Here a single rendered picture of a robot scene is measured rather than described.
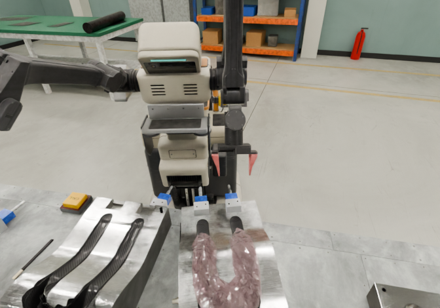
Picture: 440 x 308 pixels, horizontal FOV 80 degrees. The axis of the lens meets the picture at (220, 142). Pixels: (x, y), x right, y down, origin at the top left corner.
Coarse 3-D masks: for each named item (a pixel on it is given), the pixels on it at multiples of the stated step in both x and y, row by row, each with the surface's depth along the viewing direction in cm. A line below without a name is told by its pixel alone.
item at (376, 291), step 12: (372, 288) 67; (384, 288) 65; (396, 288) 65; (408, 288) 65; (372, 300) 67; (384, 300) 63; (396, 300) 63; (408, 300) 63; (420, 300) 63; (432, 300) 63
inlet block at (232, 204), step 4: (228, 188) 97; (228, 196) 92; (232, 196) 92; (236, 196) 92; (228, 200) 89; (232, 200) 89; (236, 200) 89; (228, 204) 87; (232, 204) 87; (236, 204) 87; (240, 204) 87; (228, 208) 87; (232, 208) 87; (236, 208) 87; (240, 208) 88; (228, 212) 88
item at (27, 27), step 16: (16, 16) 436; (32, 16) 431; (48, 16) 429; (64, 16) 426; (80, 16) 423; (112, 16) 354; (0, 32) 347; (16, 32) 341; (32, 32) 334; (48, 32) 328; (64, 32) 323; (80, 32) 319; (96, 32) 317; (112, 32) 339; (32, 48) 357; (112, 64) 420; (128, 64) 418; (112, 96) 364
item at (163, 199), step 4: (168, 192) 100; (160, 196) 97; (164, 196) 97; (168, 196) 97; (156, 200) 94; (160, 200) 94; (164, 200) 93; (168, 200) 96; (152, 204) 92; (156, 204) 92; (160, 204) 92; (164, 204) 92; (168, 204) 97
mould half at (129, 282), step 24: (96, 216) 83; (120, 216) 83; (144, 216) 83; (168, 216) 87; (72, 240) 77; (120, 240) 77; (144, 240) 76; (48, 264) 68; (96, 264) 70; (144, 264) 72; (24, 288) 60; (72, 288) 61; (120, 288) 61
